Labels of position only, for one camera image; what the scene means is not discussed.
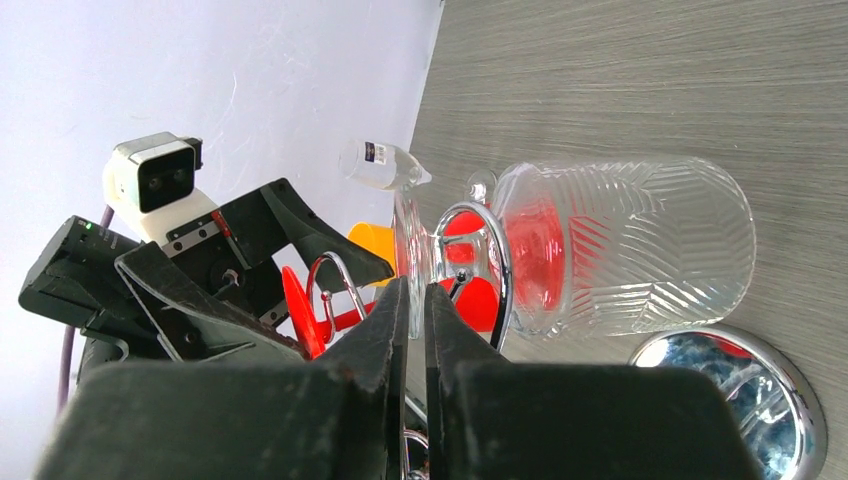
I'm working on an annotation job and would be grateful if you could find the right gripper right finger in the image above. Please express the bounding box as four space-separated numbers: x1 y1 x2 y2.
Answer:
423 285 759 479

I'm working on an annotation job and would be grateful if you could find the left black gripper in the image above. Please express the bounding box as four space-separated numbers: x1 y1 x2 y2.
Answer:
115 178 395 363

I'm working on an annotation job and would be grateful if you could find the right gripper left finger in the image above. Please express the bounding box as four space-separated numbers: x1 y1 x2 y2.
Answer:
33 276 411 480

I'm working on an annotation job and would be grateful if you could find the yellow wine glass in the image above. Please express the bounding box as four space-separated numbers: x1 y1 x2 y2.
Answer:
347 222 396 269

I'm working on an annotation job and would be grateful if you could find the red wine glass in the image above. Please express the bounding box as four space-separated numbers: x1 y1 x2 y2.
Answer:
281 202 566 360

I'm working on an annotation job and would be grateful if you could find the clear wine glass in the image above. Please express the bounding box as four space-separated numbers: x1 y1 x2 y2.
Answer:
338 140 432 190

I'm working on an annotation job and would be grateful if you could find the small clear glass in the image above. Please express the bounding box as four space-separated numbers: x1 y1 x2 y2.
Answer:
462 157 756 340

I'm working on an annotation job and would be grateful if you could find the chrome wine glass rack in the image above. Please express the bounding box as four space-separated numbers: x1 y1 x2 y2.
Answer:
304 201 829 480

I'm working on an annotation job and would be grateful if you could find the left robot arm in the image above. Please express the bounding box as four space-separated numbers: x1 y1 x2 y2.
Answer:
18 178 394 374

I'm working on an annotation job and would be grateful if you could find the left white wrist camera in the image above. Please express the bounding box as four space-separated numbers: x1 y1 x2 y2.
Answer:
102 131 217 245

